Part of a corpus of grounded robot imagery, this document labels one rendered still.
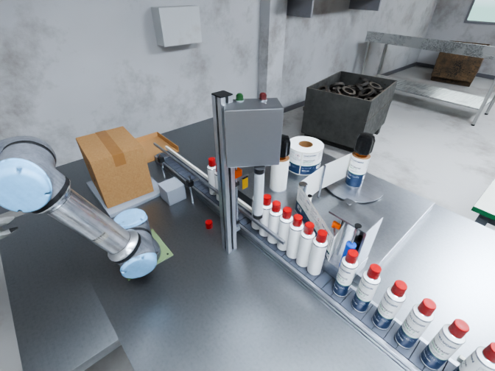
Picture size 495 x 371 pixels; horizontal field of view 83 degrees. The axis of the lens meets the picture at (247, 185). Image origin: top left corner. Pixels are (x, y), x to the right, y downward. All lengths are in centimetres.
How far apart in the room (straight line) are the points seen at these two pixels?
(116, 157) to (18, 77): 176
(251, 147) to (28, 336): 95
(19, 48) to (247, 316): 265
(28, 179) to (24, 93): 232
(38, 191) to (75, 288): 58
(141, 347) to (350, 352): 66
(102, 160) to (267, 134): 83
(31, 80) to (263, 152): 248
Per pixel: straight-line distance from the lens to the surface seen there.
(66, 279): 133
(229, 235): 114
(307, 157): 155
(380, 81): 444
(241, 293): 111
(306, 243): 103
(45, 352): 119
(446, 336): 95
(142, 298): 116
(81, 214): 88
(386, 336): 107
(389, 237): 136
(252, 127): 83
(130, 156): 144
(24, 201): 82
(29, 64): 304
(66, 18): 305
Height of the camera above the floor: 176
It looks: 36 degrees down
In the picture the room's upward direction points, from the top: straight up
